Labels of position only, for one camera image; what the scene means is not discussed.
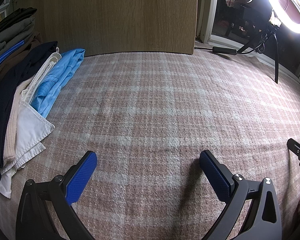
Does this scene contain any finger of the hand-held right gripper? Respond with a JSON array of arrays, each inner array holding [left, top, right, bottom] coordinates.
[[287, 138, 300, 173]]

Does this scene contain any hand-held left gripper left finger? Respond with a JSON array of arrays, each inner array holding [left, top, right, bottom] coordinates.
[[15, 151, 98, 240]]

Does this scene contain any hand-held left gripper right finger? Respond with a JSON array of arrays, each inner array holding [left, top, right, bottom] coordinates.
[[199, 150, 283, 240]]

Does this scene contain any pile of dark clothes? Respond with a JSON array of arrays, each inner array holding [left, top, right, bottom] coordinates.
[[0, 31, 43, 98]]

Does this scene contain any white garment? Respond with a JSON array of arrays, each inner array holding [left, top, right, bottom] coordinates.
[[0, 52, 56, 199]]

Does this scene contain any beige knit garment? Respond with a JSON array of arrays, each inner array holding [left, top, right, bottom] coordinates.
[[2, 80, 38, 167]]

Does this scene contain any black tripod stand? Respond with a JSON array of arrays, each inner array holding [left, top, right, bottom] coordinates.
[[236, 11, 283, 84]]

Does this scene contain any pink plaid blanket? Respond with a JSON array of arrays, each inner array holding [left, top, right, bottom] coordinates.
[[0, 47, 300, 240]]

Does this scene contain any light blue shirt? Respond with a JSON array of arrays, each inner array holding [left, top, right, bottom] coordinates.
[[30, 49, 86, 119]]

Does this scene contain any navy garment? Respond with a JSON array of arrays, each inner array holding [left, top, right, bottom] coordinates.
[[0, 41, 59, 183]]

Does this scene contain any grey garment with blue stripe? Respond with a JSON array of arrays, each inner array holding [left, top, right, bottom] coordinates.
[[0, 38, 26, 77]]

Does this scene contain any wooden board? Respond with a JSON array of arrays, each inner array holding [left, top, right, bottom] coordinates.
[[31, 0, 198, 57]]

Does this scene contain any dark grey folded garment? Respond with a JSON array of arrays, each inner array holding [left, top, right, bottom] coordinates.
[[0, 7, 38, 39]]

